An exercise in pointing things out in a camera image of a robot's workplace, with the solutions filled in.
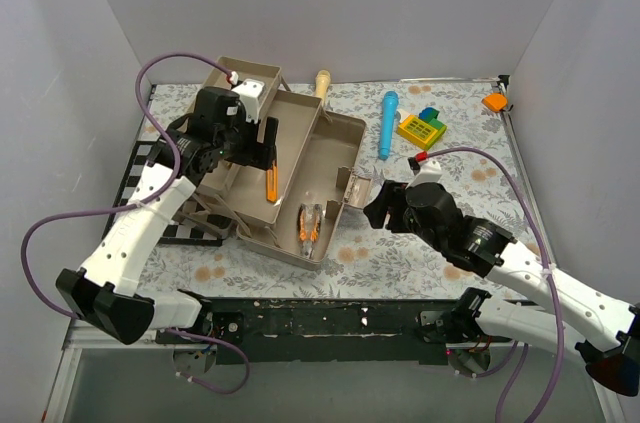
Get orange tape measure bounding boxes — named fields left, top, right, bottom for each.
left=482, top=93, right=508, bottom=113

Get yellow green toy block house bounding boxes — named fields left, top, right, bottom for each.
left=396, top=107, right=447, bottom=151

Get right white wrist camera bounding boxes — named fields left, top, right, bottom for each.
left=408, top=151, right=442, bottom=187

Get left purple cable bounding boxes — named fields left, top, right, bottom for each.
left=20, top=52, right=251, bottom=395

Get black white checkerboard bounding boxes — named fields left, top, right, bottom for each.
left=112, top=140, right=226, bottom=248

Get orange handled pliers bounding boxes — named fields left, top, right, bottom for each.
left=296, top=203, right=324, bottom=259

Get taupe plastic tool box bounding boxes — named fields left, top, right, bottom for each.
left=177, top=56, right=371, bottom=270

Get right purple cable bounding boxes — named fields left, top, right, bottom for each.
left=407, top=146, right=566, bottom=423

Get orange utility knife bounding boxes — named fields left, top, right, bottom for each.
left=266, top=163, right=279, bottom=203

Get purple cable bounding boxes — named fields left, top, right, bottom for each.
left=407, top=146, right=566, bottom=423
left=20, top=52, right=251, bottom=395

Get blue toy microphone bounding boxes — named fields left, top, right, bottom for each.
left=378, top=91, right=399, bottom=161

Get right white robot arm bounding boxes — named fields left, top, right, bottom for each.
left=364, top=180, right=639, bottom=397

